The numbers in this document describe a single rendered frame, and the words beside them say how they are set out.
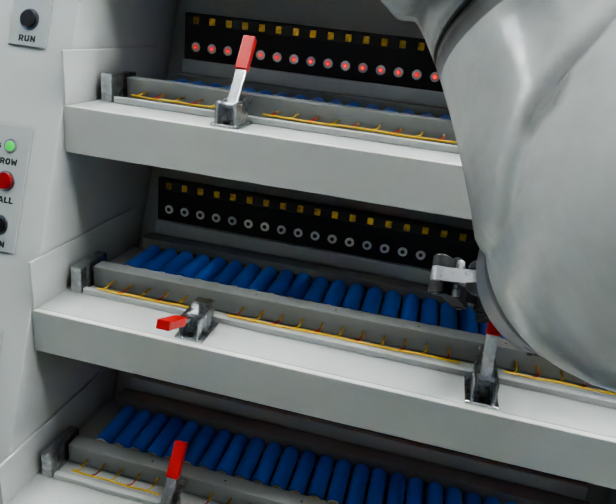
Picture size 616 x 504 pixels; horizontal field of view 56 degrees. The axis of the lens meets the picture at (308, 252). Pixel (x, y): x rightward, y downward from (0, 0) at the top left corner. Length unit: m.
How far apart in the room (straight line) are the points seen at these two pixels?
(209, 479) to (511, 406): 0.31
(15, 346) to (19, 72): 0.26
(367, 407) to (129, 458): 0.28
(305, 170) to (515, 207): 0.37
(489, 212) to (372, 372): 0.37
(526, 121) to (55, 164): 0.51
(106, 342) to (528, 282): 0.47
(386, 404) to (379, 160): 0.21
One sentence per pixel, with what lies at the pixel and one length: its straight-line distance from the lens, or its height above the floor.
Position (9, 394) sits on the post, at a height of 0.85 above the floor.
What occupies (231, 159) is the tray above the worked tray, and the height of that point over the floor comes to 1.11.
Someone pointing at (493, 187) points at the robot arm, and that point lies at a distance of 0.17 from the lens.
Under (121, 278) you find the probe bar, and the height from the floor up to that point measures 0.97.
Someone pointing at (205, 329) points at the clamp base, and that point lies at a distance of 0.56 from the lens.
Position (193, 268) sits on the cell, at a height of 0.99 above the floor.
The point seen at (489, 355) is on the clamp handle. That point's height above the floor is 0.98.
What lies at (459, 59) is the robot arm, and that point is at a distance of 0.20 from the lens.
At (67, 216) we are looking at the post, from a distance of 0.64.
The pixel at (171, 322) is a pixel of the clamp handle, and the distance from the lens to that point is 0.49.
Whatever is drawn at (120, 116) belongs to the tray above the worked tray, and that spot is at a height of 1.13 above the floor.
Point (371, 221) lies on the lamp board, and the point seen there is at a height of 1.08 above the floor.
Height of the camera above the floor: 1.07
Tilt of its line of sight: 3 degrees down
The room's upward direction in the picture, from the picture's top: 10 degrees clockwise
